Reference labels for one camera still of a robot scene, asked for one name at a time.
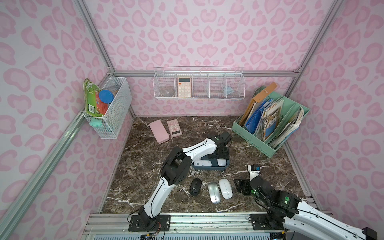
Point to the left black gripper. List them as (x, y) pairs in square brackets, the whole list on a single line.
[(222, 152)]

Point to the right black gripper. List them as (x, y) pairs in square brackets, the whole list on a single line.
[(243, 186)]

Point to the teal storage box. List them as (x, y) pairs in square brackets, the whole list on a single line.
[(216, 163)]

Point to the silver computer mouse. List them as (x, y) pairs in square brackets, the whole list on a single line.
[(214, 193)]

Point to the black computer mouse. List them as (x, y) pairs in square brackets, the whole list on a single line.
[(195, 187)]

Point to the white slim computer mouse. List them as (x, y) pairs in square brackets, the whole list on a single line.
[(222, 162)]

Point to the white boxy computer mouse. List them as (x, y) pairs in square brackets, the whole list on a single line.
[(203, 163)]

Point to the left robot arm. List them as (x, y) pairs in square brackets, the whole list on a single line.
[(175, 169)]

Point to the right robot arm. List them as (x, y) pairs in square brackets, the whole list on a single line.
[(286, 211)]

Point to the blue folder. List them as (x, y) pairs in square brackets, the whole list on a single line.
[(252, 123)]

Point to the pink calculator on table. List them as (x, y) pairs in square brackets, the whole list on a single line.
[(174, 128)]

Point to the green file organizer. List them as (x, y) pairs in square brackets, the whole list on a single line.
[(288, 110)]

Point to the light blue item in shelf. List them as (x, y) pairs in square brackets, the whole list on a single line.
[(228, 90)]

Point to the brown envelope folder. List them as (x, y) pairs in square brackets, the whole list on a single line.
[(256, 100)]

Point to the magazines stack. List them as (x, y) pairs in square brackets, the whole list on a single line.
[(270, 118)]

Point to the orange calculator in shelf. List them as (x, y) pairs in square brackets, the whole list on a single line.
[(184, 87)]

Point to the clear item in shelf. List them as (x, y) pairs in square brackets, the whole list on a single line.
[(167, 92)]

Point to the white papers bundle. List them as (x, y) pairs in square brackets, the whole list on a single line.
[(289, 128)]

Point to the blue round lid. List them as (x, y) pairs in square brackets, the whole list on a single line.
[(106, 96)]

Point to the mint green clip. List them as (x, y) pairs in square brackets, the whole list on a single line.
[(97, 124)]

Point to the green packaged card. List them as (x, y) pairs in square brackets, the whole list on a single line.
[(93, 105)]

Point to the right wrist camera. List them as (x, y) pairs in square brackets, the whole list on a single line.
[(254, 171)]

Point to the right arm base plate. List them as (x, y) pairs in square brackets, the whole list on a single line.
[(264, 222)]

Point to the white wire wall shelf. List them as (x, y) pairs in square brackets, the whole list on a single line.
[(207, 83)]

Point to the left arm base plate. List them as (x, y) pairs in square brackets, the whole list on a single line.
[(161, 222)]

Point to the white mesh wall basket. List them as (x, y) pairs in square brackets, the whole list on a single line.
[(114, 113)]

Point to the aluminium front rail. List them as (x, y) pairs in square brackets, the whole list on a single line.
[(197, 226)]

